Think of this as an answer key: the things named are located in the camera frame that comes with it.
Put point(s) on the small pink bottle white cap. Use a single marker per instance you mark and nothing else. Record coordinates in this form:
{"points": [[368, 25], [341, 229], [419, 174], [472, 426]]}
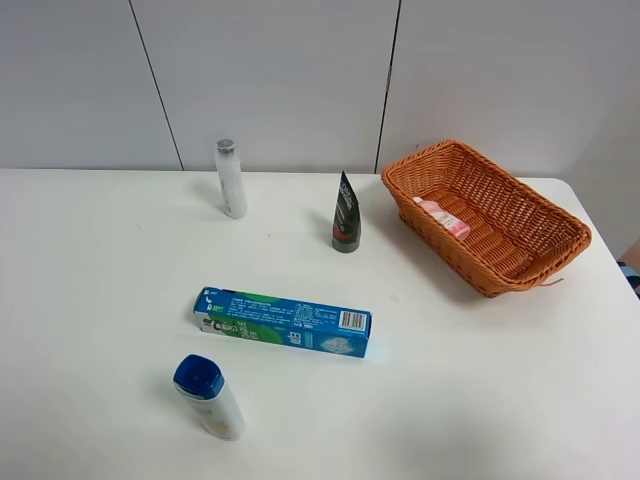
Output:
{"points": [[455, 226]]}

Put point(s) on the blue green toothpaste box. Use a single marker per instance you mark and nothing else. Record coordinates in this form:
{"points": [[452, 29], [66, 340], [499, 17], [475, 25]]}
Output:
{"points": [[286, 322]]}

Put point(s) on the brown wicker basket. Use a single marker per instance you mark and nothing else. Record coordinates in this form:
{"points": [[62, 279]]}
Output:
{"points": [[518, 238]]}

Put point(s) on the teal black object at edge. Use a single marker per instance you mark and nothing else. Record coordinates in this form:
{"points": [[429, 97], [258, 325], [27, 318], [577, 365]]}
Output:
{"points": [[632, 276]]}

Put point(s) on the black upright cosmetic tube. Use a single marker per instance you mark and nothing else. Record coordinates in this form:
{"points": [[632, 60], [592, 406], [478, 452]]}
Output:
{"points": [[346, 230]]}

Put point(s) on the white bottle silver cap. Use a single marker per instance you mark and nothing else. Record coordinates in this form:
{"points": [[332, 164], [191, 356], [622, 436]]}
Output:
{"points": [[228, 166]]}

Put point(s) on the white bottle blue cap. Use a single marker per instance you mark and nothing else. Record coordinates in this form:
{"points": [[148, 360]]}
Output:
{"points": [[202, 384]]}

